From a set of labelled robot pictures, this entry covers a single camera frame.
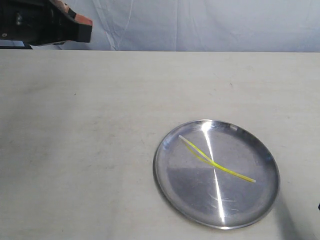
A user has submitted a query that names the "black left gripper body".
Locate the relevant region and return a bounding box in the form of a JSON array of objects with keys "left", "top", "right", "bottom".
[{"left": 0, "top": 0, "right": 93, "bottom": 46}]

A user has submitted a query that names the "yellow plastic strip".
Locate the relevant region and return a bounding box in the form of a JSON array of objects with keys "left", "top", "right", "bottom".
[{"left": 178, "top": 135, "right": 256, "bottom": 183}]

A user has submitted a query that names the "round metal plate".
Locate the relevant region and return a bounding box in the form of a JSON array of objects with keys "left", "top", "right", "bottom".
[{"left": 153, "top": 119, "right": 281, "bottom": 230}]

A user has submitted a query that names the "white backdrop cloth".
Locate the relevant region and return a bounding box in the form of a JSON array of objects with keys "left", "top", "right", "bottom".
[{"left": 0, "top": 0, "right": 320, "bottom": 52}]

